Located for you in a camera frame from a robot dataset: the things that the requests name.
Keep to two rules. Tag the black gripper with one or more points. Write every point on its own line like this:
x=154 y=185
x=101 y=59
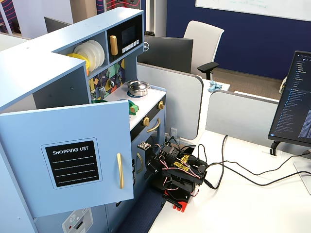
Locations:
x=151 y=164

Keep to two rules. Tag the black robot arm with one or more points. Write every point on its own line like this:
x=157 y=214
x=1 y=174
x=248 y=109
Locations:
x=184 y=170

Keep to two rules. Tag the blue shopping list cabinet door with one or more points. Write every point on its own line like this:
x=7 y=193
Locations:
x=24 y=170

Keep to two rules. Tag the gold stove knob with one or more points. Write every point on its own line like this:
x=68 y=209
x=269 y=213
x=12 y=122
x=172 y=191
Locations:
x=146 y=121
x=160 y=105

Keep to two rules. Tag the red table clamp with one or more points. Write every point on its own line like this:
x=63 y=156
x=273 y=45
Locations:
x=181 y=202

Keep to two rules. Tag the small green printed block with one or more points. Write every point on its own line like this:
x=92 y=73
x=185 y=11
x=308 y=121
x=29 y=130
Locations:
x=134 y=109

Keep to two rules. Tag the green flat printed dish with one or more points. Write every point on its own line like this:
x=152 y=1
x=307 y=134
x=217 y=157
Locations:
x=131 y=103

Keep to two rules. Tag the grey desk divider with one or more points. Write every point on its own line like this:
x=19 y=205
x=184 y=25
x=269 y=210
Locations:
x=170 y=102
x=238 y=116

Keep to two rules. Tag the steel toy pot with lid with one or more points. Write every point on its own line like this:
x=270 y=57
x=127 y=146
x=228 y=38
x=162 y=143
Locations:
x=139 y=88

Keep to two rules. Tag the metal toy spatula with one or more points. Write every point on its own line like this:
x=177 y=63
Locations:
x=102 y=90

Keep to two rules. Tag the metal toy ladle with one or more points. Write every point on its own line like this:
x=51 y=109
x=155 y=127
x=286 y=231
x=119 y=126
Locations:
x=112 y=81

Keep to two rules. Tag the crumpled blue cloth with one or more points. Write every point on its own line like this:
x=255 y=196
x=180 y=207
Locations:
x=213 y=87

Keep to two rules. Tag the black Dell monitor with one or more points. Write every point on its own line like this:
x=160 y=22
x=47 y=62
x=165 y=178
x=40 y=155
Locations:
x=167 y=53

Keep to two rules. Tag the white toy plate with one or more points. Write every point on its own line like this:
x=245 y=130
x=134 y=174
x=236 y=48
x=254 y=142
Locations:
x=102 y=52
x=83 y=57
x=97 y=52

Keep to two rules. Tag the yellow toy star fruit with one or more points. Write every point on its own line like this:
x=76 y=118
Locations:
x=77 y=57

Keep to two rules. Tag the black toy microwave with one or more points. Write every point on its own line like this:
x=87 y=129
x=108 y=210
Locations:
x=128 y=36

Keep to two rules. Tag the white office chair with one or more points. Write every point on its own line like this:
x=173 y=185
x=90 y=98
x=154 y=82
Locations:
x=204 y=41

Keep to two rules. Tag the blue wooden toy kitchen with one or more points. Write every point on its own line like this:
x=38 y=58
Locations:
x=36 y=60

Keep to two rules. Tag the monitor showing code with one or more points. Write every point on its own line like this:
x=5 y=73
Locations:
x=294 y=102

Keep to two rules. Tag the black monitor back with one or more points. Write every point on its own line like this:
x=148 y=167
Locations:
x=54 y=25

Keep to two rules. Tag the whiteboard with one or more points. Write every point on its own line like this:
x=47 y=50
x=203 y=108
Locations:
x=255 y=6

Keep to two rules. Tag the small camera circuit board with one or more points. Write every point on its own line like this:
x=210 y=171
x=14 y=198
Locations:
x=144 y=145

